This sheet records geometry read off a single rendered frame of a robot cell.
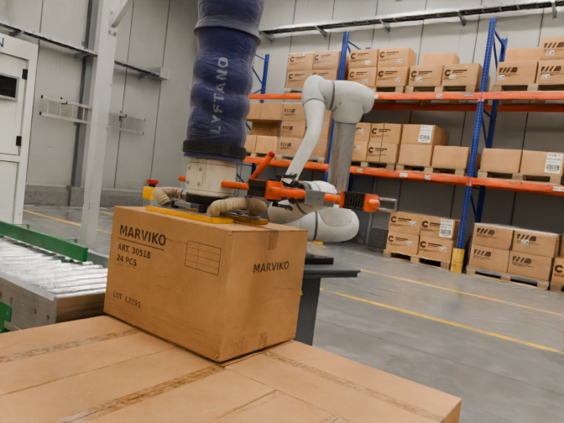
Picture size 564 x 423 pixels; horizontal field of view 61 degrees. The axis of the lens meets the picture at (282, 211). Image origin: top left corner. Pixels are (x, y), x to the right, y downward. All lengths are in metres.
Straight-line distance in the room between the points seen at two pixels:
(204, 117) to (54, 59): 10.38
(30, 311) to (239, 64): 1.20
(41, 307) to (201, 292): 0.70
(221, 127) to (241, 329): 0.67
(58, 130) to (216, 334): 10.63
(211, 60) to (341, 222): 1.01
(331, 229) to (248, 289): 0.86
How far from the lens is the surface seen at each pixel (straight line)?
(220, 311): 1.47
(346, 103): 2.17
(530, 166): 8.48
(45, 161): 11.80
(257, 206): 1.65
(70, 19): 12.30
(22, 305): 2.11
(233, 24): 1.71
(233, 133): 1.67
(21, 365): 1.50
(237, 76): 1.69
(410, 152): 8.95
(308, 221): 2.26
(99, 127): 5.26
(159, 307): 1.67
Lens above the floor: 1.11
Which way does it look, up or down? 3 degrees down
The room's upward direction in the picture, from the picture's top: 7 degrees clockwise
